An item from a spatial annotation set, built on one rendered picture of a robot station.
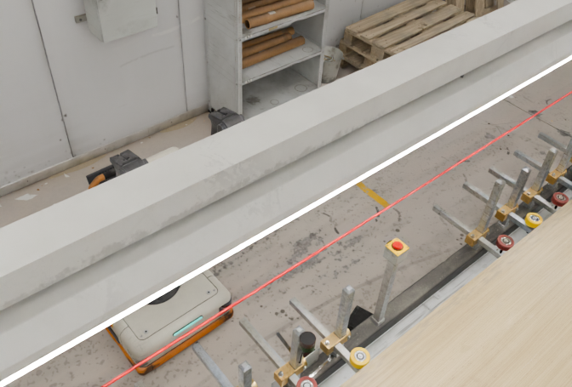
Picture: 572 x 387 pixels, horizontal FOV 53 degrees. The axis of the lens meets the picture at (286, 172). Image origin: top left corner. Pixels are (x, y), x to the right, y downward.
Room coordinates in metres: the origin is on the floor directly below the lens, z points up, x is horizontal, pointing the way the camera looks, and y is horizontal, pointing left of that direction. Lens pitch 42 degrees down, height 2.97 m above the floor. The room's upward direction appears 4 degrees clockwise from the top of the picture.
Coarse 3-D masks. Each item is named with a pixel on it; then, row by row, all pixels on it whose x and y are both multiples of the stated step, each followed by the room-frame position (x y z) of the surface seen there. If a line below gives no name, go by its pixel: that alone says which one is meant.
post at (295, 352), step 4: (296, 328) 1.21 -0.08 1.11; (300, 328) 1.21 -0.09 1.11; (296, 332) 1.20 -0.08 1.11; (300, 332) 1.20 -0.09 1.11; (292, 336) 1.21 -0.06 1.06; (296, 336) 1.19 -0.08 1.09; (292, 340) 1.21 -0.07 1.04; (296, 340) 1.19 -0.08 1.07; (292, 344) 1.20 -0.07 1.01; (296, 344) 1.19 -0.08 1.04; (292, 348) 1.20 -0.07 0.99; (296, 348) 1.19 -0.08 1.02; (292, 352) 1.20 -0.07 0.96; (296, 352) 1.19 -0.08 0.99; (300, 352) 1.20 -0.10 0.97; (292, 356) 1.20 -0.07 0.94; (296, 356) 1.18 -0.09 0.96; (292, 360) 1.20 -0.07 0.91; (296, 360) 1.19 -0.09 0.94; (292, 364) 1.20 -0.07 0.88; (296, 364) 1.19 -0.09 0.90; (300, 364) 1.20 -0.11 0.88
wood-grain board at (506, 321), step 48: (528, 240) 1.93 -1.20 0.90; (480, 288) 1.62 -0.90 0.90; (528, 288) 1.63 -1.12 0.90; (432, 336) 1.35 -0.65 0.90; (480, 336) 1.37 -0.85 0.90; (528, 336) 1.38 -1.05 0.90; (384, 384) 1.13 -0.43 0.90; (432, 384) 1.14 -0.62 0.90; (480, 384) 1.15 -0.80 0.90; (528, 384) 1.17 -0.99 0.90
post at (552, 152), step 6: (552, 150) 2.38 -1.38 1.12; (546, 156) 2.38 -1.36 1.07; (552, 156) 2.36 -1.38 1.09; (546, 162) 2.37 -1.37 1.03; (552, 162) 2.38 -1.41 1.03; (546, 168) 2.36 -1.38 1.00; (540, 174) 2.38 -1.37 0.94; (546, 174) 2.38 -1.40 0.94; (540, 180) 2.37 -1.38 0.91; (534, 186) 2.38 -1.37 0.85; (540, 186) 2.37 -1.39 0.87; (528, 204) 2.37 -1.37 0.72
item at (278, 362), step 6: (240, 324) 1.39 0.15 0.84; (246, 324) 1.38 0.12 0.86; (246, 330) 1.36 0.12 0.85; (252, 330) 1.35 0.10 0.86; (252, 336) 1.33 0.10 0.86; (258, 336) 1.33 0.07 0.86; (258, 342) 1.30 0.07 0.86; (264, 342) 1.30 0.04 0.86; (264, 348) 1.27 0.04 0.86; (270, 348) 1.28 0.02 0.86; (270, 354) 1.25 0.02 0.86; (276, 354) 1.25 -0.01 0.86; (270, 360) 1.24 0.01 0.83; (276, 360) 1.22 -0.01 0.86; (282, 360) 1.23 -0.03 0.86; (276, 366) 1.21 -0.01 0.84; (282, 366) 1.20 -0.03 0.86; (294, 378) 1.15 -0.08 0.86; (294, 384) 1.13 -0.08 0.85
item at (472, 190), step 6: (462, 186) 2.38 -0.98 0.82; (468, 186) 2.35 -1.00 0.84; (474, 186) 2.36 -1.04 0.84; (474, 192) 2.32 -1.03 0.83; (480, 192) 2.31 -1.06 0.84; (480, 198) 2.29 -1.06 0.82; (486, 198) 2.27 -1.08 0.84; (498, 204) 2.23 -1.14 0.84; (510, 216) 2.15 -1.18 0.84; (516, 216) 2.15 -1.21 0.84; (516, 222) 2.12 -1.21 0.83; (522, 222) 2.11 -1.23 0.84; (522, 228) 2.09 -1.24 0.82; (528, 228) 2.07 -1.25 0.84; (534, 228) 2.07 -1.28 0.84
